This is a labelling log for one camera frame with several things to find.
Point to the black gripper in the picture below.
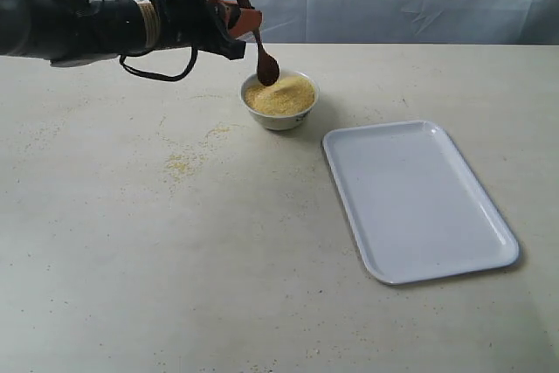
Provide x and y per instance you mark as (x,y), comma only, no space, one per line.
(212,26)

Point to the dark brown wooden spoon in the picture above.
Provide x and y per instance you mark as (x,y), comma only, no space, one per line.
(268,70)

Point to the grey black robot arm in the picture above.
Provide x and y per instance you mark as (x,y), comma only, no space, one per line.
(78,32)

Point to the white ceramic bowl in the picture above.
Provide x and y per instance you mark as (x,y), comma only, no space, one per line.
(278,123)

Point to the white rectangular plastic tray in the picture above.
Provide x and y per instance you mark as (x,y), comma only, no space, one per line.
(416,209)

